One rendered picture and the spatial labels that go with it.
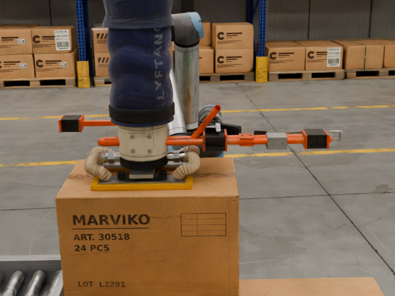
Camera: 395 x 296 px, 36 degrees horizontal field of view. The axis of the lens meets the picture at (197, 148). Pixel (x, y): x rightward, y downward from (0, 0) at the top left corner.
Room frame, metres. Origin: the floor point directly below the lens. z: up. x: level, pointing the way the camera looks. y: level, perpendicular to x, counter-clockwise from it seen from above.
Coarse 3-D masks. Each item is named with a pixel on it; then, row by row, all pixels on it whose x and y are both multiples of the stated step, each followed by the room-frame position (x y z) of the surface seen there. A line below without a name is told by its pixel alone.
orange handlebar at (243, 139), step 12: (84, 120) 2.30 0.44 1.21; (96, 120) 2.30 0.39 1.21; (108, 120) 2.29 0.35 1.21; (108, 144) 2.01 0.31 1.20; (168, 144) 2.01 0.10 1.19; (180, 144) 2.01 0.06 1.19; (192, 144) 2.01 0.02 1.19; (228, 144) 2.02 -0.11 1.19; (240, 144) 2.02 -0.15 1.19; (252, 144) 2.02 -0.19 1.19
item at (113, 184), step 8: (96, 176) 1.99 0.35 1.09; (112, 176) 1.97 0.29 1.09; (120, 176) 1.93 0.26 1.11; (128, 176) 1.97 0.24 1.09; (160, 176) 1.93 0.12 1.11; (168, 176) 1.97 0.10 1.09; (96, 184) 1.91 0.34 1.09; (104, 184) 1.91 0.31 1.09; (112, 184) 1.91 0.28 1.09; (120, 184) 1.90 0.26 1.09; (128, 184) 1.90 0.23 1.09; (136, 184) 1.90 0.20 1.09; (144, 184) 1.90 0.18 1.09; (152, 184) 1.90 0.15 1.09; (160, 184) 1.90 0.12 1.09; (168, 184) 1.90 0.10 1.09; (176, 184) 1.90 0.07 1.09; (184, 184) 1.90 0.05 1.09
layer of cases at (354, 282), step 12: (240, 288) 2.16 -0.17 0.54; (252, 288) 2.16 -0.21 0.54; (264, 288) 2.16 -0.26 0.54; (276, 288) 2.16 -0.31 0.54; (288, 288) 2.16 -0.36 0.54; (300, 288) 2.16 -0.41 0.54; (312, 288) 2.16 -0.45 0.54; (324, 288) 2.16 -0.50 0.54; (336, 288) 2.15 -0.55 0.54; (348, 288) 2.15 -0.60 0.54; (360, 288) 2.15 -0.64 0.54; (372, 288) 2.15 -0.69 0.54
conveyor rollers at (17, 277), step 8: (16, 272) 2.31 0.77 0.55; (40, 272) 2.31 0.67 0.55; (56, 272) 2.31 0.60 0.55; (0, 280) 2.28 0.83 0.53; (16, 280) 2.24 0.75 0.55; (32, 280) 2.24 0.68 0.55; (40, 280) 2.25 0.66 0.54; (56, 280) 2.23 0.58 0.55; (8, 288) 2.17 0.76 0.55; (16, 288) 2.20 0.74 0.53; (32, 288) 2.17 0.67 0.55; (40, 288) 2.22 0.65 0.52
